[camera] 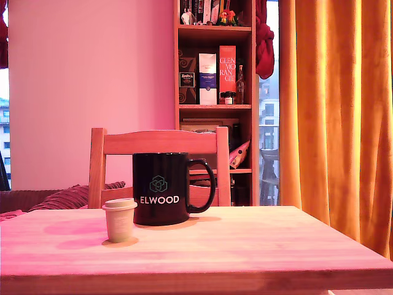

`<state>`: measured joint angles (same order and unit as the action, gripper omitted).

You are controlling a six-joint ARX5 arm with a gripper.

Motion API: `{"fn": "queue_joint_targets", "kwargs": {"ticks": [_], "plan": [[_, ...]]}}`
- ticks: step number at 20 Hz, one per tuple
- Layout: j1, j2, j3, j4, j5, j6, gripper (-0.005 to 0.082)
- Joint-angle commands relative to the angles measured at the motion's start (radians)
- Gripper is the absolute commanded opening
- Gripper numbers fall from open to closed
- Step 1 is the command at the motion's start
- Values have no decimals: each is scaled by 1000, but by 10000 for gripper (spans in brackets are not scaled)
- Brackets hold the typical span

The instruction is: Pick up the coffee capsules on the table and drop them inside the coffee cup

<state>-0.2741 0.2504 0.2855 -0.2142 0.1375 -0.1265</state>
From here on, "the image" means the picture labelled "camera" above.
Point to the beige coffee capsule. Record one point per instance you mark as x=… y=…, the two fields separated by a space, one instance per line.
x=119 y=221

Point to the wooden chair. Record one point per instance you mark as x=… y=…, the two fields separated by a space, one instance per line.
x=159 y=142

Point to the dark bottle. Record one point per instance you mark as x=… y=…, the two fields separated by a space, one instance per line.
x=236 y=135

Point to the pink patterned paper bag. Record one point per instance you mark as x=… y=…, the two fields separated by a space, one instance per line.
x=239 y=153

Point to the black Elwood mug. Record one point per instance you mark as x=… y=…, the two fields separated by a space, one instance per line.
x=159 y=172

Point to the small dark jar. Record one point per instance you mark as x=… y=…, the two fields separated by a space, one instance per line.
x=223 y=99

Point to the small jar with white label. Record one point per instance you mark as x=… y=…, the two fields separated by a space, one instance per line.
x=228 y=99

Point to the dark box with spirals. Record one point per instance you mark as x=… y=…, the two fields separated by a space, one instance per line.
x=187 y=89

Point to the wooden bookshelf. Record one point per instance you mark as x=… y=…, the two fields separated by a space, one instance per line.
x=253 y=123

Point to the white and blue box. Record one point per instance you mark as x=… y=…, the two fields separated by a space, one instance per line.
x=207 y=83

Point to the clear glass bottle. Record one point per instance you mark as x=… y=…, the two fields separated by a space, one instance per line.
x=240 y=86

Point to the grey balcony stool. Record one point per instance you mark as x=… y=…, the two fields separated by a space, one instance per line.
x=270 y=172

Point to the red Glenmorangie box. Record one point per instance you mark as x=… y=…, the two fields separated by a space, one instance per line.
x=227 y=70

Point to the red knotted curtain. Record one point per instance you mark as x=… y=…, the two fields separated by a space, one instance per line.
x=264 y=52

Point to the white figurine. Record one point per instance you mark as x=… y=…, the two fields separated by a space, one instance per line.
x=186 y=17

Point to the colourful figurine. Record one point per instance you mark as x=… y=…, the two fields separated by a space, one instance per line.
x=226 y=17

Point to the white book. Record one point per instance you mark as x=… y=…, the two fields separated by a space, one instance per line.
x=207 y=10

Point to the ribbed cushion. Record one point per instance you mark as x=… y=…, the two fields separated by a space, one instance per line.
x=67 y=198

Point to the orange curtain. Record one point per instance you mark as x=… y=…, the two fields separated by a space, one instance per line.
x=337 y=123

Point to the dark ribbed sofa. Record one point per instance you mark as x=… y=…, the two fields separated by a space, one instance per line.
x=18 y=199

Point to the black stand leg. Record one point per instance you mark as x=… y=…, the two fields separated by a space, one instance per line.
x=3 y=175

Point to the pink cloth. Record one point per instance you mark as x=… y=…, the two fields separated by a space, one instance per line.
x=9 y=215

